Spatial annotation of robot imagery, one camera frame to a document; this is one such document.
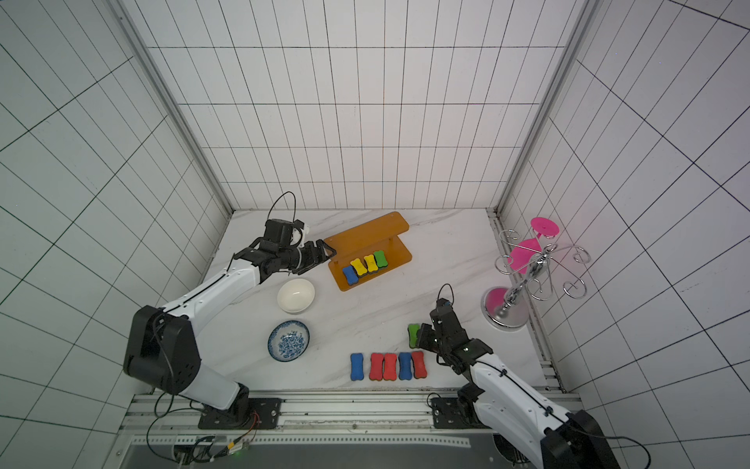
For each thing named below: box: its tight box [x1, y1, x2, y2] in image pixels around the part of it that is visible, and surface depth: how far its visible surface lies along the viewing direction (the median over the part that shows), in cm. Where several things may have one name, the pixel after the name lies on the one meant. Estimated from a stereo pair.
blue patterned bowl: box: [267, 319, 311, 363], surface depth 85 cm
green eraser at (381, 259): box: [373, 250, 389, 268], surface depth 103 cm
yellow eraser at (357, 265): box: [349, 257, 369, 277], surface depth 102 cm
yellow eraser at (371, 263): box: [363, 254, 378, 273], surface depth 102 cm
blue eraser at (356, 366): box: [350, 352, 365, 382], surface depth 82 cm
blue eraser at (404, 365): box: [398, 351, 413, 381], surface depth 81 cm
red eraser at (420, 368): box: [411, 350, 428, 380], surface depth 81 cm
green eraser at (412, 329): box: [407, 323, 421, 349], surface depth 87 cm
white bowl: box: [276, 277, 316, 314], surface depth 92 cm
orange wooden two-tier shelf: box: [324, 211, 413, 293], surface depth 100 cm
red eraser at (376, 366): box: [369, 352, 384, 382], surface depth 83 cm
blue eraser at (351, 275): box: [341, 265, 359, 286], surface depth 100 cm
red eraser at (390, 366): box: [383, 352, 398, 381], surface depth 81 cm
